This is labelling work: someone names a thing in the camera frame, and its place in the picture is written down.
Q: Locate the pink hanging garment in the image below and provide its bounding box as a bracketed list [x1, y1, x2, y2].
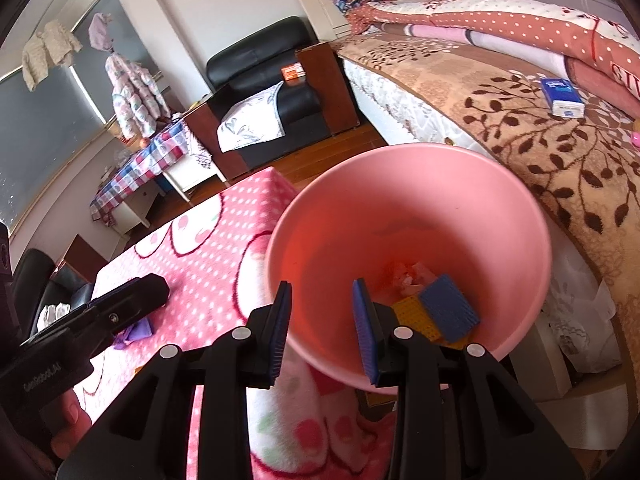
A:
[89, 12, 115, 52]

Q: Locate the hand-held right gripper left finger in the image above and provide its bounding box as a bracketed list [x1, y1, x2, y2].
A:
[56, 281, 293, 480]

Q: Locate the clear plastic bag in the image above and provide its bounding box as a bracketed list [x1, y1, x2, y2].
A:
[107, 142, 133, 166]

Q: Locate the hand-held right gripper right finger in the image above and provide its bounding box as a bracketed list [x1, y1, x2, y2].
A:
[351, 279, 586, 480]

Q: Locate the person's left hand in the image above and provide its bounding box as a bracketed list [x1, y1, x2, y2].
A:
[47, 389, 95, 461]

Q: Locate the blue tissue pack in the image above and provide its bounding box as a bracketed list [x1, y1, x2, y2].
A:
[540, 77, 587, 120]

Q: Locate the plaid-covered side table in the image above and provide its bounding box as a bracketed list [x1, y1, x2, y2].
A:
[90, 115, 201, 226]

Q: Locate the polka dot quilt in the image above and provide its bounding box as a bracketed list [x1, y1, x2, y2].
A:
[345, 0, 640, 116]

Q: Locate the white bed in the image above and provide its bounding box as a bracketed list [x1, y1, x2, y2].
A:
[290, 0, 640, 461]

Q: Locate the grey window blind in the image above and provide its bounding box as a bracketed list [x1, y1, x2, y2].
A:
[0, 60, 107, 241]
[70, 0, 157, 123]

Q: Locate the white table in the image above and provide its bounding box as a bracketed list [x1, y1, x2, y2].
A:
[110, 150, 226, 233]

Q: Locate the white plastic bag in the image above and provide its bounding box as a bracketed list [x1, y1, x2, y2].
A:
[542, 255, 626, 376]

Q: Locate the purple cloth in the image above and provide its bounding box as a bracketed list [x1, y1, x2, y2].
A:
[114, 317, 153, 351]

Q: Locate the black leather armchair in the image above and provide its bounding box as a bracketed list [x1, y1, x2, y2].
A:
[206, 16, 331, 171]

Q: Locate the white cloth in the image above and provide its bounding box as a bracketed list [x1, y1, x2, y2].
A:
[37, 301, 71, 328]

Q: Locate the patterned puffy jacket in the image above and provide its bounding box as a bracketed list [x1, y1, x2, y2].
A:
[105, 52, 171, 141]

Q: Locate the cream knit sweater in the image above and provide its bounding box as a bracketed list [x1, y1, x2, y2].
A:
[22, 20, 83, 92]

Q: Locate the floral pillowcase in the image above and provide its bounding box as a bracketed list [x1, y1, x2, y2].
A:
[216, 81, 287, 153]

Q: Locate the black leather sofa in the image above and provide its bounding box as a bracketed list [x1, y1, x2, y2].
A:
[10, 249, 96, 341]

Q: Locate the yellow foam net pad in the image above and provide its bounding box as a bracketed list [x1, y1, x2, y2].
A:
[390, 295, 471, 351]

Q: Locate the clear plastic wrapper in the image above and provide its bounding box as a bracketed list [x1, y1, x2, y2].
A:
[387, 260, 436, 296]

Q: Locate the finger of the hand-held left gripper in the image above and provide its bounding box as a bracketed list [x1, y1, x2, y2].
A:
[20, 274, 171, 348]

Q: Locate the brown wooden side cabinet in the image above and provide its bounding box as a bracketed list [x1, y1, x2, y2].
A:
[182, 85, 246, 185]
[52, 234, 110, 283]
[295, 41, 362, 137]

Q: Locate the pink printed blanket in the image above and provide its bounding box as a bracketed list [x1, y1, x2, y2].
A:
[70, 166, 401, 480]

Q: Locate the brown leaf pattern blanket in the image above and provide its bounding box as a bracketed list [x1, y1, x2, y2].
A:
[332, 40, 640, 351]

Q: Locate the pink bucket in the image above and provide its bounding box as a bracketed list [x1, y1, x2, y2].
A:
[264, 142, 553, 391]

